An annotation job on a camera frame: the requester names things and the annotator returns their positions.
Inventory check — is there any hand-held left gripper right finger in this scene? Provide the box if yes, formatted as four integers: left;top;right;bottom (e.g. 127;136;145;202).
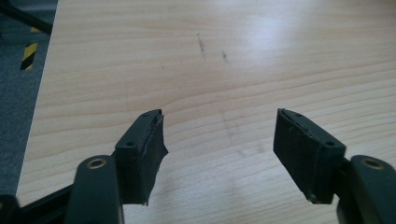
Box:
273;107;347;205

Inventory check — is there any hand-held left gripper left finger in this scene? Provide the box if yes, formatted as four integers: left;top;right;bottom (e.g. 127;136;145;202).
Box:
111;108;169;207

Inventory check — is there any yellow black striped floor tape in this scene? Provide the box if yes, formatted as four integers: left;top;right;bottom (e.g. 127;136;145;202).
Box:
20;26;41;71

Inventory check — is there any black metal stand leg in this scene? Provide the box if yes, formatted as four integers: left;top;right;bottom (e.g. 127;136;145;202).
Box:
0;0;54;35

